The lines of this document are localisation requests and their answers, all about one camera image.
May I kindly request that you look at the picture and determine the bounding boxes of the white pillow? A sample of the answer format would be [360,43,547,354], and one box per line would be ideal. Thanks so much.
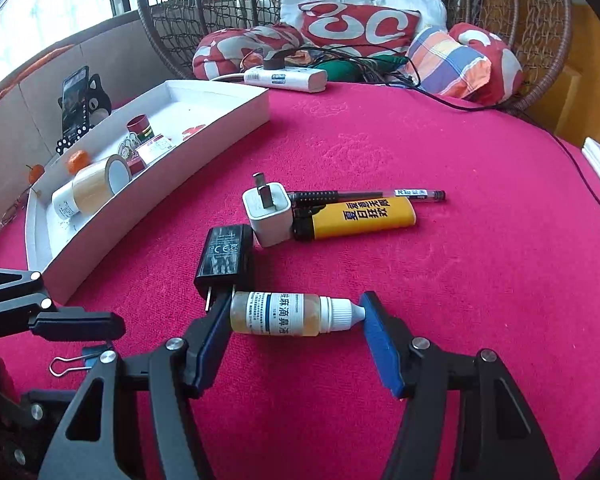
[279,0,448,32]

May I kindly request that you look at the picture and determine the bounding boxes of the blue binder clip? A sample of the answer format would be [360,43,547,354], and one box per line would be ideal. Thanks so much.
[48,342,114,378]

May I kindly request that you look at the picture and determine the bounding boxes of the yellow lighter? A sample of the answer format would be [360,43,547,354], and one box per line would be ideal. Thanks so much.
[292,197,416,242]

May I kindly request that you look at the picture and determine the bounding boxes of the dark red small jar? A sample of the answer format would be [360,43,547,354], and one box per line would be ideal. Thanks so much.
[126,114,154,144]

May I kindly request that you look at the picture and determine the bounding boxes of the red rectangular box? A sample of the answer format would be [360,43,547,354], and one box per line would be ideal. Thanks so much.
[126,156,146,176]

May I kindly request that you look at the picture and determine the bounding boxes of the white dropper bottle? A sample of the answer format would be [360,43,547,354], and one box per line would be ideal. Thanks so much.
[230,292,366,337]

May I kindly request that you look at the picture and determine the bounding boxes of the small white medicine box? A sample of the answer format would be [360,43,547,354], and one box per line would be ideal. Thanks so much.
[135,136,175,168]

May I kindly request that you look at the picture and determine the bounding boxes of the green pouch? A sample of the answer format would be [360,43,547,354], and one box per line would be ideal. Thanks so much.
[316,54,407,84]

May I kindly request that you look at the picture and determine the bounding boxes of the clear plastic clip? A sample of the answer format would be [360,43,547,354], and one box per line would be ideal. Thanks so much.
[118,132,138,160]

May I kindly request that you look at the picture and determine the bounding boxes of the smartphone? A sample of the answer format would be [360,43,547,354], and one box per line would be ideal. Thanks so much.
[61,66,90,143]

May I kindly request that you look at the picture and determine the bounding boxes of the red white seat cushion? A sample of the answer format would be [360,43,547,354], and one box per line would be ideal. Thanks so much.
[192,23,524,106]

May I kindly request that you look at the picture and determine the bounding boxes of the wooden glass door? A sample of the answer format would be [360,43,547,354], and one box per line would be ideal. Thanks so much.
[479,0,600,162]

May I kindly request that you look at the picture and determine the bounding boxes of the plaid checkered cushion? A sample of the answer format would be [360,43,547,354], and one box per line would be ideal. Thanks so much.
[401,27,492,99]

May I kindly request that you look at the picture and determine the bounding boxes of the white plastic bottle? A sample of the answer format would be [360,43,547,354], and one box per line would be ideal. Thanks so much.
[52,181,80,220]

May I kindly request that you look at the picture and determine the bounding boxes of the orange mandarin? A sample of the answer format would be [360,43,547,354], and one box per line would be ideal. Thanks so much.
[66,150,92,176]

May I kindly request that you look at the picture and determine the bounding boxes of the orange cloth on sill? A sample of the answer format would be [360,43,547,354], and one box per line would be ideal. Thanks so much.
[0,44,74,99]

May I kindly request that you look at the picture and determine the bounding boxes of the cat shaped phone stand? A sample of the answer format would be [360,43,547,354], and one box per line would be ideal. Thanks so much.
[56,69,112,155]

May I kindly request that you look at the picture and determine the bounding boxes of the brown tape roll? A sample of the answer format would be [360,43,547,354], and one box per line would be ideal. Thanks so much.
[72,155,132,216]

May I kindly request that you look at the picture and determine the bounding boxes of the red white square cushion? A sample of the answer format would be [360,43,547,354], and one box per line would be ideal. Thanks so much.
[299,1,420,56]

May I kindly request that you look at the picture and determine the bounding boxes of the black cable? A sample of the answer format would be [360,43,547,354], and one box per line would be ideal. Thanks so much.
[239,44,600,226]

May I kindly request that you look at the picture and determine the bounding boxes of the black power adapter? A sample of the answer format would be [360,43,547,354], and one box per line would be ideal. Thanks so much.
[194,224,254,312]

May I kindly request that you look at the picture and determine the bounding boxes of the black red pen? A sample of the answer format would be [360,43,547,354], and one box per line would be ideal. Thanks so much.
[288,188,446,207]

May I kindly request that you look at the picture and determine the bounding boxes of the small mandarin on paper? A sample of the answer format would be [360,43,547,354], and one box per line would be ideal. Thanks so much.
[28,165,45,185]

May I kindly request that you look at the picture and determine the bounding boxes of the white USB charger plug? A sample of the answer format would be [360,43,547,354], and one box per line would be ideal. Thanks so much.
[242,172,294,248]

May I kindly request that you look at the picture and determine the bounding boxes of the white cardboard tray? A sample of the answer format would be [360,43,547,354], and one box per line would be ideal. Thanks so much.
[24,80,270,302]

